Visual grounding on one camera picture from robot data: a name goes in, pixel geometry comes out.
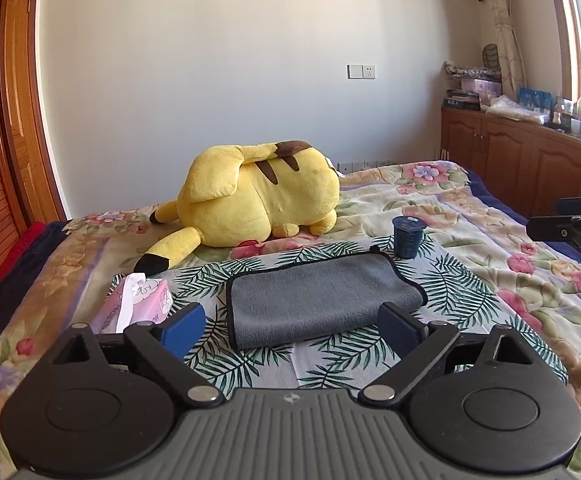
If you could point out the wooden sideboard cabinet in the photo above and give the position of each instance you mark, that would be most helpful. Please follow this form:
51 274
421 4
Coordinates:
528 167

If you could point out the red blanket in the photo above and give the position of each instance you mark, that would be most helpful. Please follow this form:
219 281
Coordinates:
21 245

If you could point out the clutter pile on cabinet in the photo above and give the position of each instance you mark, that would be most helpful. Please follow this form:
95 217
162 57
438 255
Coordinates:
481 88

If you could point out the wooden room door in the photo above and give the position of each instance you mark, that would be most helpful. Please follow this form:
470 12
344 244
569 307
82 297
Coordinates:
30 161

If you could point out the pink tissue box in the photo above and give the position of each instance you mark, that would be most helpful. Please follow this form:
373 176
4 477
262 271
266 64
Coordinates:
136 298

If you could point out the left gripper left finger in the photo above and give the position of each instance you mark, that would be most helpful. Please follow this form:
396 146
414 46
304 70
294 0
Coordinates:
156 352

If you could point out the patterned beige curtain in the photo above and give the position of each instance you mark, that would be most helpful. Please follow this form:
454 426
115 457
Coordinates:
510 55

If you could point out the floral bed cover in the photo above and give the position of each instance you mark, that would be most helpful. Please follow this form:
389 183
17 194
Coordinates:
476 264

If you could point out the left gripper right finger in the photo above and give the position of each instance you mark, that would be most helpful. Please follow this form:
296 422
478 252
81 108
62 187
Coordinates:
420 347

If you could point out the yellow Pikachu plush toy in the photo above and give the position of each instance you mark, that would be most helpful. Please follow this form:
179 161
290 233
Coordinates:
236 193

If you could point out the dark blue plastic cup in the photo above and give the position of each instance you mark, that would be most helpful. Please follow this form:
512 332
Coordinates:
408 236

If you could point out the purple grey microfiber towel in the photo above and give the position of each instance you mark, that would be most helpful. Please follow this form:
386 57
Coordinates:
314 299

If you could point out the white wall socket plate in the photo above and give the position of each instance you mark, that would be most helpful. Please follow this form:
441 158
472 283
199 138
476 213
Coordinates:
361 71

